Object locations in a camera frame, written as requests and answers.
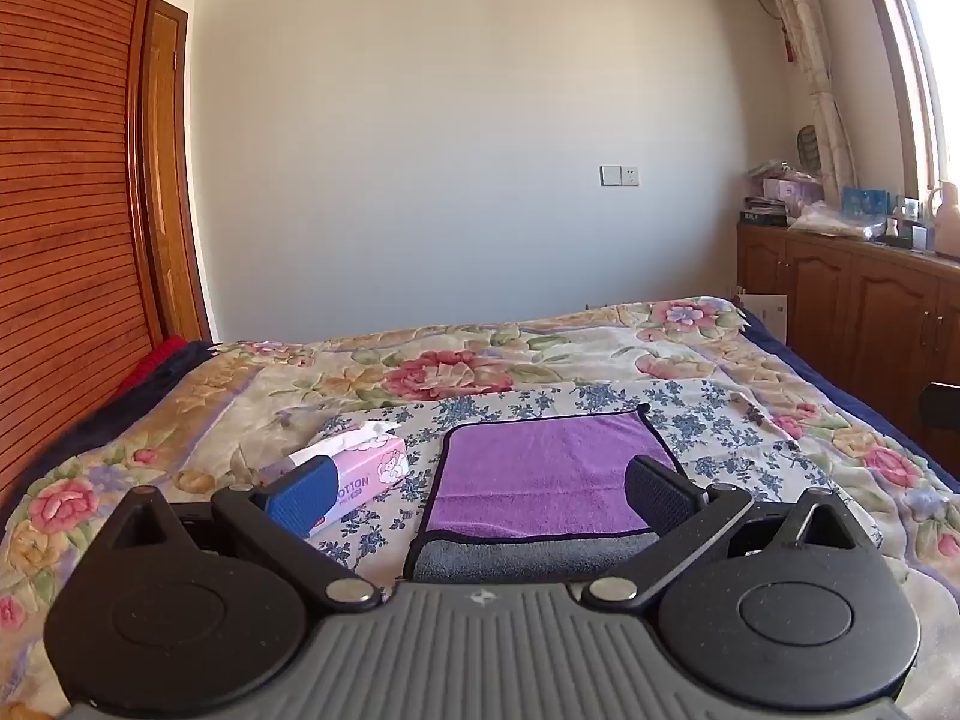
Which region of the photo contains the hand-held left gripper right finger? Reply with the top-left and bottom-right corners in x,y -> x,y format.
581,454 -> 882,612

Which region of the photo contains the window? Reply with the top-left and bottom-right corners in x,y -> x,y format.
874,0 -> 960,211

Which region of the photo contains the white blue-flowered cloth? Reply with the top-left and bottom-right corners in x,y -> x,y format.
285,379 -> 833,586

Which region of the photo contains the dark object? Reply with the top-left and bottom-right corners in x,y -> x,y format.
919,382 -> 960,458

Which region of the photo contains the white cardboard box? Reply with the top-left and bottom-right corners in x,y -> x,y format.
739,292 -> 788,342

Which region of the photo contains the pink tissue box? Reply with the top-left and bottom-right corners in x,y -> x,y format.
262,422 -> 410,541

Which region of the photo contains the stack of books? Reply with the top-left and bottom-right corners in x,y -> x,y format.
739,195 -> 788,227

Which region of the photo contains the wooden door frame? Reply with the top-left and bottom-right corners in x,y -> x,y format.
142,0 -> 215,346

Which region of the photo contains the wooden cabinet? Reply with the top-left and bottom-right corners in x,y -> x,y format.
736,221 -> 960,436

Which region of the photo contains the floral blanket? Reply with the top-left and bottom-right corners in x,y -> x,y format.
0,298 -> 960,720

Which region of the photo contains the blue box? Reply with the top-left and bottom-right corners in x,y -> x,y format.
840,186 -> 890,218

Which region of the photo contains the clear plastic bag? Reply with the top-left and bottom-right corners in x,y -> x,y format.
787,202 -> 882,241

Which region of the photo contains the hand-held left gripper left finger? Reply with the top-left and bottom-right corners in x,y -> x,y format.
96,456 -> 382,610

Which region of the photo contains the red cloth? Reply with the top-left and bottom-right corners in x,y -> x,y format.
120,336 -> 188,391

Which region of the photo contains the beige plastic bottle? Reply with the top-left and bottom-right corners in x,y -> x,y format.
934,180 -> 960,256

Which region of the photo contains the patterned beige curtain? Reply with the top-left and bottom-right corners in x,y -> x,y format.
750,0 -> 856,200

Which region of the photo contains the grey towel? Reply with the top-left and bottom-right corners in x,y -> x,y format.
405,529 -> 661,586

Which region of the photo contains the purple towel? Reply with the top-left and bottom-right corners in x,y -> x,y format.
427,405 -> 687,541

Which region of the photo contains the slatted wooden wardrobe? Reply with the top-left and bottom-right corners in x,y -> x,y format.
0,0 -> 170,511

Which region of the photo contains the pale purple box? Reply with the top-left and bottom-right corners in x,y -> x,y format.
763,176 -> 822,222

